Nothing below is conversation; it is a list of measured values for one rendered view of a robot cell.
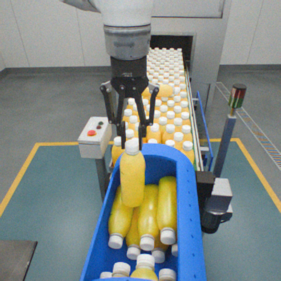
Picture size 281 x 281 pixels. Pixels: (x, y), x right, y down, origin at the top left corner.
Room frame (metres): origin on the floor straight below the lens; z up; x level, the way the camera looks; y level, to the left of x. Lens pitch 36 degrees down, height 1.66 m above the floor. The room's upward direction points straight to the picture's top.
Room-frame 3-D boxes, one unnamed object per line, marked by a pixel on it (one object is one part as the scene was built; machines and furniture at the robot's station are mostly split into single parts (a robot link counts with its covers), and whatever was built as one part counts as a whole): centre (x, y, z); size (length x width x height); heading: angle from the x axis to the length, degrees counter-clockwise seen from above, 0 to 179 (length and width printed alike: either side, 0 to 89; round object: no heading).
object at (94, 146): (0.87, 0.22, 1.05); 0.20 x 0.10 x 0.10; 174
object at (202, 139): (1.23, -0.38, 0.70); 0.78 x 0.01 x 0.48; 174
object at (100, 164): (0.87, 0.22, 0.50); 0.04 x 0.04 x 1.00; 84
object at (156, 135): (0.88, -0.05, 0.99); 0.07 x 0.07 x 0.19
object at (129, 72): (0.47, 0.03, 1.49); 0.08 x 0.07 x 0.09; 84
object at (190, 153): (0.74, -0.18, 0.99); 0.07 x 0.07 x 0.19
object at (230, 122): (0.97, -0.44, 0.55); 0.04 x 0.04 x 1.10; 84
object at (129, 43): (0.47, 0.03, 1.56); 0.09 x 0.09 x 0.06
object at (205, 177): (0.65, -0.25, 0.95); 0.10 x 0.07 x 0.10; 84
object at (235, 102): (0.97, -0.44, 1.18); 0.06 x 0.06 x 0.05
